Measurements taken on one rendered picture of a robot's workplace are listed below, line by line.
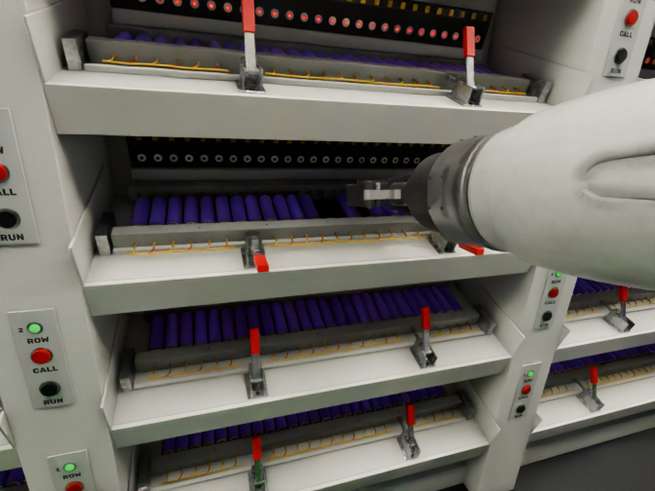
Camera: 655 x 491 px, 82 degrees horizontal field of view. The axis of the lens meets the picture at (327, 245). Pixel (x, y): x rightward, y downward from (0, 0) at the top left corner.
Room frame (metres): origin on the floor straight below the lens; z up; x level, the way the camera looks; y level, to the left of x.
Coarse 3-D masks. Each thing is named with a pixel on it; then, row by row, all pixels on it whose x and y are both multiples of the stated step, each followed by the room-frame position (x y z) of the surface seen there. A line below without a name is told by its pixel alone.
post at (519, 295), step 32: (512, 0) 0.69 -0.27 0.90; (544, 0) 0.63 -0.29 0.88; (576, 0) 0.58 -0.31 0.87; (608, 0) 0.54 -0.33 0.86; (512, 32) 0.68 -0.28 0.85; (544, 32) 0.62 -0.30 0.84; (576, 32) 0.57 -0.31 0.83; (608, 32) 0.54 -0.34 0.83; (640, 32) 0.56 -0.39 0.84; (576, 64) 0.55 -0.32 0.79; (640, 64) 0.57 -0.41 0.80; (512, 288) 0.57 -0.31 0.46; (512, 320) 0.56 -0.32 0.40; (544, 352) 0.56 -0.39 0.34; (480, 384) 0.59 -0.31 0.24; (512, 384) 0.54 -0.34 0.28; (544, 384) 0.57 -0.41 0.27; (512, 448) 0.56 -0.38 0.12; (480, 480) 0.54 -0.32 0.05; (512, 480) 0.56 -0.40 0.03
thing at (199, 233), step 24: (384, 216) 0.52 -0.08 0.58; (408, 216) 0.53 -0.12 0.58; (120, 240) 0.40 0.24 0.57; (144, 240) 0.41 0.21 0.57; (168, 240) 0.42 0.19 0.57; (192, 240) 0.43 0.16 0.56; (216, 240) 0.44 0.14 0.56; (240, 240) 0.45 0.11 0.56; (336, 240) 0.47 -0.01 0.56; (360, 240) 0.48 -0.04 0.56; (384, 240) 0.49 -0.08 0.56
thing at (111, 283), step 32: (96, 192) 0.44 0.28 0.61; (96, 224) 0.42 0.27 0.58; (128, 224) 0.46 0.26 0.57; (96, 256) 0.39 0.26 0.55; (128, 256) 0.40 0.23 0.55; (160, 256) 0.41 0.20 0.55; (192, 256) 0.41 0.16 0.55; (224, 256) 0.42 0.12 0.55; (288, 256) 0.44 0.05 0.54; (320, 256) 0.45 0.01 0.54; (352, 256) 0.46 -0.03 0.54; (384, 256) 0.47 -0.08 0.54; (416, 256) 0.48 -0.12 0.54; (448, 256) 0.49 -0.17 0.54; (480, 256) 0.50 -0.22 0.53; (512, 256) 0.52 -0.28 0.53; (96, 288) 0.35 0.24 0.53; (128, 288) 0.36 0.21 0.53; (160, 288) 0.37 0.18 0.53; (192, 288) 0.38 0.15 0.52; (224, 288) 0.40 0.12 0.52; (256, 288) 0.41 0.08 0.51; (288, 288) 0.42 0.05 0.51; (320, 288) 0.44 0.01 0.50; (352, 288) 0.46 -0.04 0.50
